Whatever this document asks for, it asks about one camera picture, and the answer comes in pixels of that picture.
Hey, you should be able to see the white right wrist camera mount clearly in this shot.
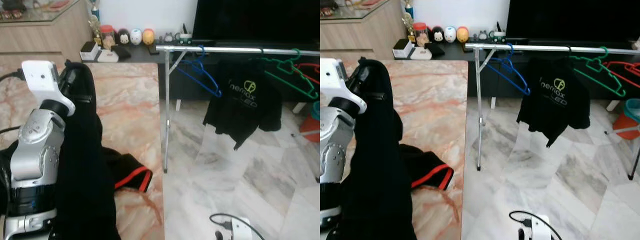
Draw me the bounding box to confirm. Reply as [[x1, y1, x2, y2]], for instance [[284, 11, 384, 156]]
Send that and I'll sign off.
[[230, 217, 254, 240], [520, 215, 552, 240]]

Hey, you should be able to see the gold blue trophy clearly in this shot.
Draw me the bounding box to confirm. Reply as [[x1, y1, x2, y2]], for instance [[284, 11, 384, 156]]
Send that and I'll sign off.
[[402, 0, 417, 43], [88, 0, 104, 47]]

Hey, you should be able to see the orange bin teal liner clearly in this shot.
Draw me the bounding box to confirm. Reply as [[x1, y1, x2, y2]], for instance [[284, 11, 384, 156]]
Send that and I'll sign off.
[[612, 98, 640, 141], [299, 100, 320, 144]]

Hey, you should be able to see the green wire clothes hanger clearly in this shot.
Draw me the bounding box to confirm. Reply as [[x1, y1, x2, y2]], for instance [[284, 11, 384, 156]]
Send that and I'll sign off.
[[250, 48, 320, 101], [567, 46, 627, 99]]

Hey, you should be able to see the red plastic clothes hanger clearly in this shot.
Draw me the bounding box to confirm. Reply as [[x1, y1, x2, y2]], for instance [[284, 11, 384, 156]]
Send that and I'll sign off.
[[602, 60, 640, 91], [294, 62, 320, 87]]

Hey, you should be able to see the clear jar red lid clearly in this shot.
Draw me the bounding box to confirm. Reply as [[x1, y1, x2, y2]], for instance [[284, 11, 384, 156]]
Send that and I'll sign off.
[[100, 24, 117, 50], [413, 22, 430, 48]]

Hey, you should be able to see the white box black lid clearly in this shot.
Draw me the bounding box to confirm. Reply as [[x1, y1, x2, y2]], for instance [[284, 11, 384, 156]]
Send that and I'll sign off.
[[80, 41, 101, 62], [392, 38, 415, 60]]

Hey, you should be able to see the black garment red trim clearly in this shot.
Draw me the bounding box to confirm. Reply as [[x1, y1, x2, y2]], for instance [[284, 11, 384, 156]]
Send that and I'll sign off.
[[0, 144, 154, 211], [400, 143, 455, 192]]

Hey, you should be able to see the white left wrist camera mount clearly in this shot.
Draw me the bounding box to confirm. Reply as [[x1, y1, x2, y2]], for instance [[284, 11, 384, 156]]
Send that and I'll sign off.
[[21, 60, 77, 117], [320, 57, 369, 115]]

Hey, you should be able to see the silver metal clothes rack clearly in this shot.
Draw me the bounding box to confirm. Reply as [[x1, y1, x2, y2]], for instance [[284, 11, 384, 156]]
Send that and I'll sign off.
[[156, 43, 320, 174], [465, 42, 640, 181]]

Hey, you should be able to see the black flat screen television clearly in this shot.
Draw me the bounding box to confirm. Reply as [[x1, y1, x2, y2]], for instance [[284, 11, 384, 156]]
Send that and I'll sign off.
[[192, 0, 320, 44], [506, 0, 640, 42]]

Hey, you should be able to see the flat white box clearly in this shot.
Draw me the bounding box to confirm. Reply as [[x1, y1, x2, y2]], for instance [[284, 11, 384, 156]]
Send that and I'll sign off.
[[97, 49, 120, 64], [410, 47, 432, 61]]

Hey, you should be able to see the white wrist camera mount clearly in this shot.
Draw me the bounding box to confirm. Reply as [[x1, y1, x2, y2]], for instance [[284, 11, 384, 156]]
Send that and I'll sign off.
[[230, 217, 254, 240], [520, 215, 552, 240], [320, 57, 369, 115], [21, 60, 77, 117]]

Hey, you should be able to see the light wooden cabinet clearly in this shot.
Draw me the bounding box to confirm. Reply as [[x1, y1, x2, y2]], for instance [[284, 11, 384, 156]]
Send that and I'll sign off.
[[0, 0, 97, 54], [320, 0, 409, 51]]

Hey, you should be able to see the blue plastic clothes hanger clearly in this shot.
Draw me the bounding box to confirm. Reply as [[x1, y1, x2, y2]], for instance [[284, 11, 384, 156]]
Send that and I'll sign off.
[[174, 46, 224, 99], [485, 43, 532, 96]]

